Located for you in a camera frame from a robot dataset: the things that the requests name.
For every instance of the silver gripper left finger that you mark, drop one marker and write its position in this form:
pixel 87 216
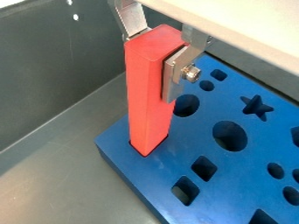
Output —
pixel 130 16

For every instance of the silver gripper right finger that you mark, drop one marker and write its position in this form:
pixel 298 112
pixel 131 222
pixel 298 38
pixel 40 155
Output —
pixel 178 66

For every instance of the red rectangular block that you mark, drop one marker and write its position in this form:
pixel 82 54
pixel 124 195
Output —
pixel 150 114

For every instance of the blue shape sorter block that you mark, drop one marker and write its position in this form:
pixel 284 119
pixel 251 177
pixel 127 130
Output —
pixel 226 169

